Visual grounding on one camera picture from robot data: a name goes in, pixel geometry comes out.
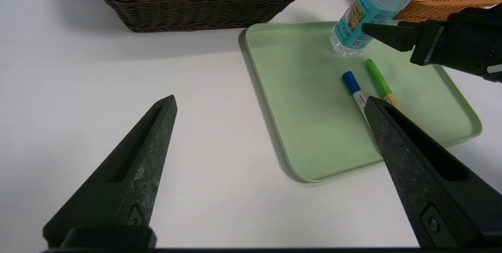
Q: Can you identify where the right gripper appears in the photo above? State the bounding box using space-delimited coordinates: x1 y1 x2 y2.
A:
361 20 491 78

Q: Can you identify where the yellow pasta spoon green handle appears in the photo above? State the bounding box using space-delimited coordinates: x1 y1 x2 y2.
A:
365 59 402 112

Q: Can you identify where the blue white whiteboard marker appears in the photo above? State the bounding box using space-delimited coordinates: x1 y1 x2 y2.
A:
342 71 369 114

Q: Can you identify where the clear water bottle blue cap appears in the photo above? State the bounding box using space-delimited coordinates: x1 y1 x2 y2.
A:
329 0 419 58

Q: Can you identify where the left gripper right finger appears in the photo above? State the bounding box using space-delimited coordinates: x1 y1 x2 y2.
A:
365 96 502 248

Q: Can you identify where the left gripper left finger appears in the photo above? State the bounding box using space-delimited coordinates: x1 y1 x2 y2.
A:
43 95 178 249

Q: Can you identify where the dark brown wicker basket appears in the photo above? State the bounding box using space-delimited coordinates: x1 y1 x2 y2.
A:
75 0 313 33

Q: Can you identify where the light green plastic tray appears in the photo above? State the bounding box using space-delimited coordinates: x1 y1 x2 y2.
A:
244 21 483 184

